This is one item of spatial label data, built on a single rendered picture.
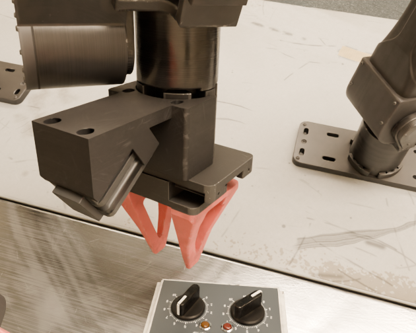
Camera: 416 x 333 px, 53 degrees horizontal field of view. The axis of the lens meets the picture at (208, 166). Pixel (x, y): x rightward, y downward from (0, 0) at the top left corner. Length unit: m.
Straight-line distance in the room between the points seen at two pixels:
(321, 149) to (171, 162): 0.32
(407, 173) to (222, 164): 0.32
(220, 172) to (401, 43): 0.22
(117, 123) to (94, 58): 0.04
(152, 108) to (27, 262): 0.32
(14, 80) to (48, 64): 0.45
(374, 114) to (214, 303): 0.25
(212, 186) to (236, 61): 0.42
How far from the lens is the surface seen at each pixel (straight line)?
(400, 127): 0.45
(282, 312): 0.43
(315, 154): 0.56
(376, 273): 0.51
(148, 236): 0.36
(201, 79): 0.28
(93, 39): 0.26
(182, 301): 0.40
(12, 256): 0.54
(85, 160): 0.22
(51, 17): 0.25
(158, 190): 0.30
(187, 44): 0.27
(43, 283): 0.51
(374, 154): 0.53
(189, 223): 0.29
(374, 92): 0.45
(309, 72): 0.67
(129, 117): 0.24
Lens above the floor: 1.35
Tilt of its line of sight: 56 degrees down
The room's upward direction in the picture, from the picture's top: 3 degrees counter-clockwise
